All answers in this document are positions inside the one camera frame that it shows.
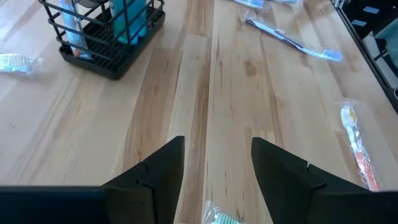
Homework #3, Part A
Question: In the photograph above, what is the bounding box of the black aluminium table frame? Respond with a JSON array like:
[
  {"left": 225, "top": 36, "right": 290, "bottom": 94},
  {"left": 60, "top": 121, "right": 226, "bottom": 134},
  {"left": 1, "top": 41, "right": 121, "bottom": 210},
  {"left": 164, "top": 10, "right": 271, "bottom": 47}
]
[{"left": 329, "top": 0, "right": 398, "bottom": 113}]

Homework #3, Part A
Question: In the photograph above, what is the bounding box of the green toothbrush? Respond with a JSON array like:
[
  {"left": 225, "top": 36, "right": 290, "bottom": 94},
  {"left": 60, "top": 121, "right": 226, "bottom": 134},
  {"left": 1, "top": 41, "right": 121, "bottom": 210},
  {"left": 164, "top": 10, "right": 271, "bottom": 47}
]
[{"left": 201, "top": 200, "right": 246, "bottom": 224}]

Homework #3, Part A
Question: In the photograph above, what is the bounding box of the blue mouthwash bottle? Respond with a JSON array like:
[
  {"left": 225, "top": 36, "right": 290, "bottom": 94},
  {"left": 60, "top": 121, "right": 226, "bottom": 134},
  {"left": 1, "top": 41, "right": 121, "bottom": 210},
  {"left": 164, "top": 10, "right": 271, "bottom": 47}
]
[
  {"left": 127, "top": 0, "right": 147, "bottom": 40},
  {"left": 110, "top": 0, "right": 130, "bottom": 44}
]

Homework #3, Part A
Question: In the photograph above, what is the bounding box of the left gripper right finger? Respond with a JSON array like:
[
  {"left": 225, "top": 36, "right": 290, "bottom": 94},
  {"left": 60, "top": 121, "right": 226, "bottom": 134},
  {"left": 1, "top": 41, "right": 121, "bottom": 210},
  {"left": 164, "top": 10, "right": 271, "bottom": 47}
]
[{"left": 251, "top": 137, "right": 374, "bottom": 224}]

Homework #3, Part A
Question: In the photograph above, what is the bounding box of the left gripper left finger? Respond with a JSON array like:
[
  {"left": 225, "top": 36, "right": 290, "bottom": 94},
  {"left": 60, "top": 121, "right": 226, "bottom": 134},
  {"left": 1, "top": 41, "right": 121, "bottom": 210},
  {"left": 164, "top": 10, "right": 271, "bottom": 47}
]
[{"left": 102, "top": 136, "right": 186, "bottom": 224}]

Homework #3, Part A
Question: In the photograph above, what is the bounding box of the black wire caddy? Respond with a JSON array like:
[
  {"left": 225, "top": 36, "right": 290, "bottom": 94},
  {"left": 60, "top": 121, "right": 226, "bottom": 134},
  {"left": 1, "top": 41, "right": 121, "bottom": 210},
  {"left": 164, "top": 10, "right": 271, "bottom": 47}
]
[{"left": 39, "top": 0, "right": 166, "bottom": 80}]

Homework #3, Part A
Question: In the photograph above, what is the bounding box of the purple toothbrush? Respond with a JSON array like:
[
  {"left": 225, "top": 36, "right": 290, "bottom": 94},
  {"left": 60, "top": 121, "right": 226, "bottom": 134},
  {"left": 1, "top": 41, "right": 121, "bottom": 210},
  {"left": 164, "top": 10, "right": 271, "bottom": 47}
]
[{"left": 242, "top": 9, "right": 345, "bottom": 63}]

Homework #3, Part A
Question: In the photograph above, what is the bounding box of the pale orange toothbrush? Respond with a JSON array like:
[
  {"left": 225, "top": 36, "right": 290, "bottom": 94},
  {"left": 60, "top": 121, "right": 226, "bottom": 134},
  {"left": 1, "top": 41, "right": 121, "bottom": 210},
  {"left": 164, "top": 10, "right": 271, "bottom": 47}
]
[{"left": 58, "top": 0, "right": 93, "bottom": 60}]

